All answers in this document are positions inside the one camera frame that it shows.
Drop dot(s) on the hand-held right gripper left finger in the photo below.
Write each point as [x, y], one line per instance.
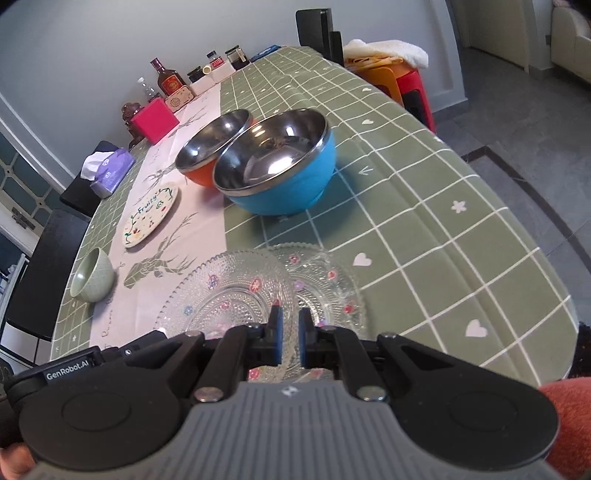
[276, 334]

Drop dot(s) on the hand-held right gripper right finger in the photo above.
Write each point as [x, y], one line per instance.
[304, 339]

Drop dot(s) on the small clear glass plate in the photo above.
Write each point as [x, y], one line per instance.
[332, 286]

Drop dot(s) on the large clear glass plate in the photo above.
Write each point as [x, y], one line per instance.
[221, 295]

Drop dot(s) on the green metal bowl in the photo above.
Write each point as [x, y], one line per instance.
[94, 277]

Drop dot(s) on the person's left hand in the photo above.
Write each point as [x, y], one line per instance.
[11, 464]

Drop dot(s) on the black chair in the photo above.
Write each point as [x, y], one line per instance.
[85, 194]
[41, 277]
[314, 32]

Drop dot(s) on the white deer-print table runner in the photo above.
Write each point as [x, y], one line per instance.
[198, 221]

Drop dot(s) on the blue steel-lined bowl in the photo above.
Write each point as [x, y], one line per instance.
[295, 184]

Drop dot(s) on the white printed plate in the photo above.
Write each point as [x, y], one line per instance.
[147, 221]

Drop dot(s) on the green checked tablecloth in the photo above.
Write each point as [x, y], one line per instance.
[415, 207]

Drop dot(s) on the orange steel-lined bowl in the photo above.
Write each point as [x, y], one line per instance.
[198, 177]

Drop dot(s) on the white framed glass door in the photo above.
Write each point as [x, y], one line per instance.
[23, 184]

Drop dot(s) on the purple tissue pack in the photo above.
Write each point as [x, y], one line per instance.
[113, 168]

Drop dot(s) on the pink box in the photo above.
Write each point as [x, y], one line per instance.
[154, 122]

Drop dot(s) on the small wooden box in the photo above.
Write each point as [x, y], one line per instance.
[180, 99]

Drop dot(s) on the white box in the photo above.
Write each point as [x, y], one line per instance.
[203, 85]
[222, 71]

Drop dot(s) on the brown figurine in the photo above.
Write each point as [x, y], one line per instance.
[130, 110]

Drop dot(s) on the red plastic stool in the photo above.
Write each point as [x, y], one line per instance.
[418, 97]

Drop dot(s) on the orange plastic stool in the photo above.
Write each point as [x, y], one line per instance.
[376, 78]

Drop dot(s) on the brown liquor bottle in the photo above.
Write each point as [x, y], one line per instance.
[168, 83]

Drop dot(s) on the clear glass bottle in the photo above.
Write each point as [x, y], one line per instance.
[148, 92]

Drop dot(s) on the glass jar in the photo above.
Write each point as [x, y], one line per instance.
[235, 57]

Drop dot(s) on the person's orange fleece clothing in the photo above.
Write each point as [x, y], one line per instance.
[572, 424]

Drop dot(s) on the blue flat case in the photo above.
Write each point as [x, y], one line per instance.
[265, 53]

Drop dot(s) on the dark-lidded jar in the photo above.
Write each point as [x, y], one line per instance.
[214, 59]

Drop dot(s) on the white towel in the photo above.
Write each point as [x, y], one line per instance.
[392, 50]

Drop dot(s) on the beige sofa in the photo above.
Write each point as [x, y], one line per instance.
[572, 37]

